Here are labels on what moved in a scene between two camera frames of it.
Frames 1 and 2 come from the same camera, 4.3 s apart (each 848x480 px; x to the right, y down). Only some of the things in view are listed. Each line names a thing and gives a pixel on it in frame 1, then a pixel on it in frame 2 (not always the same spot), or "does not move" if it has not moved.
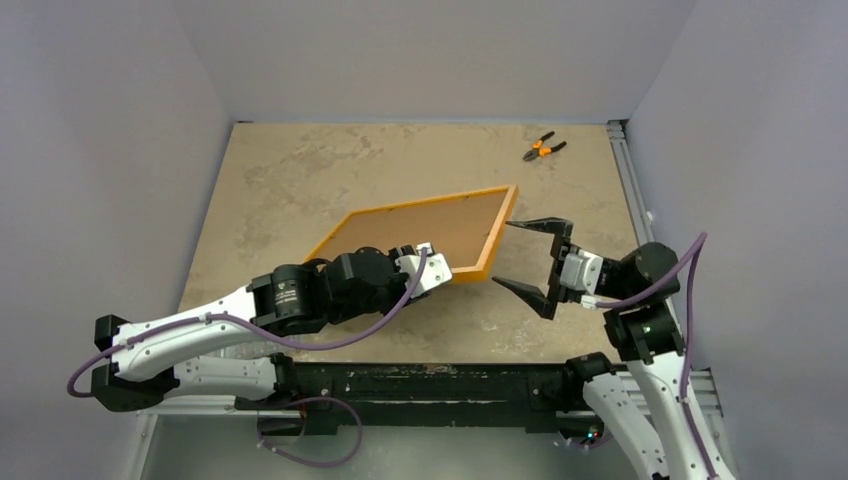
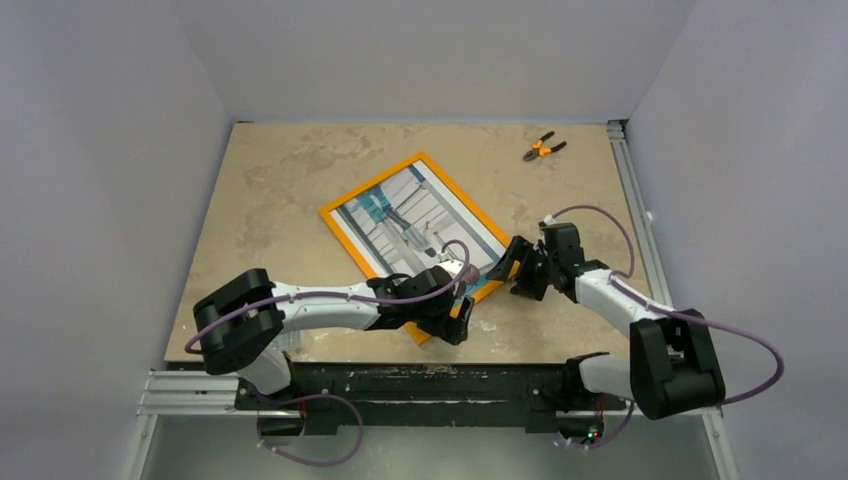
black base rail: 543,393 does not move
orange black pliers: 538,150 does not move
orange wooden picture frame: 459,274 → 411,220
